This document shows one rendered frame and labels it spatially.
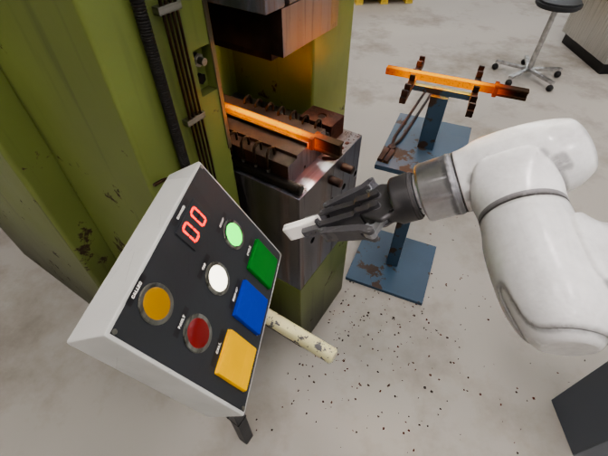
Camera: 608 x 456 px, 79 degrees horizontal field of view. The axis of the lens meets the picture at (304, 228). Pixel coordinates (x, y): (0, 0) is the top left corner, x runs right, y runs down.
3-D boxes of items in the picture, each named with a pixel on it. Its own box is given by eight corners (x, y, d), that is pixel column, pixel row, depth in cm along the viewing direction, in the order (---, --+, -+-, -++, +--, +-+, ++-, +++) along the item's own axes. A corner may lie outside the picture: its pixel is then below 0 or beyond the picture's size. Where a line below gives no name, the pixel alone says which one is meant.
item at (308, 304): (341, 289, 189) (350, 226, 155) (300, 347, 168) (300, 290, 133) (255, 243, 210) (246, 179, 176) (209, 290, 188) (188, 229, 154)
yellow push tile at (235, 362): (257, 348, 65) (231, 327, 60) (247, 391, 60) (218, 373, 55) (249, 349, 66) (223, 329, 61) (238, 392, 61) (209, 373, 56)
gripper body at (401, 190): (429, 230, 55) (371, 244, 59) (424, 193, 61) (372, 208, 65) (413, 195, 50) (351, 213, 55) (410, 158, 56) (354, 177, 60)
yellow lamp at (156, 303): (181, 304, 52) (173, 288, 49) (156, 329, 50) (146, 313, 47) (166, 294, 54) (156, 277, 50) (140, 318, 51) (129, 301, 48)
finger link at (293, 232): (325, 228, 64) (325, 232, 63) (291, 238, 67) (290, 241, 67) (317, 216, 62) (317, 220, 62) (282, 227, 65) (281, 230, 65)
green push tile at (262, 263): (278, 260, 79) (258, 238, 75) (271, 289, 74) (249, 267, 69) (271, 261, 80) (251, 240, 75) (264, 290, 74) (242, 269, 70)
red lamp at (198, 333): (218, 333, 57) (213, 318, 54) (197, 356, 55) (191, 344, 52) (204, 323, 59) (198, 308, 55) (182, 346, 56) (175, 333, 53)
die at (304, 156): (324, 150, 116) (326, 127, 110) (288, 185, 105) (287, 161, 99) (223, 112, 132) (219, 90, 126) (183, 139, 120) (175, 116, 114)
